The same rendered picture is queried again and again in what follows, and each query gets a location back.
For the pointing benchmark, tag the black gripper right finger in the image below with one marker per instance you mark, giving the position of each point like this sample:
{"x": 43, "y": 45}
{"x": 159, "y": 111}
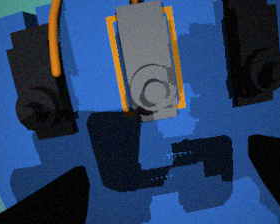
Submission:
{"x": 264, "y": 154}

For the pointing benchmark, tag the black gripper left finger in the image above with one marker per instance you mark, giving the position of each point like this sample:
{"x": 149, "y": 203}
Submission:
{"x": 63, "y": 201}

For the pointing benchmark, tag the blue flat plate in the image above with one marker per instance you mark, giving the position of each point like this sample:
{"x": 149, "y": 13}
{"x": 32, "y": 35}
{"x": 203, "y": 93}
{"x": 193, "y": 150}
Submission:
{"x": 192, "y": 168}

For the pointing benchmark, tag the grey micro servo with orange cable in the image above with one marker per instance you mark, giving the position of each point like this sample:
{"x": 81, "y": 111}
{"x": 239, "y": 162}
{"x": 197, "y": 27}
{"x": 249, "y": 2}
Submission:
{"x": 147, "y": 56}

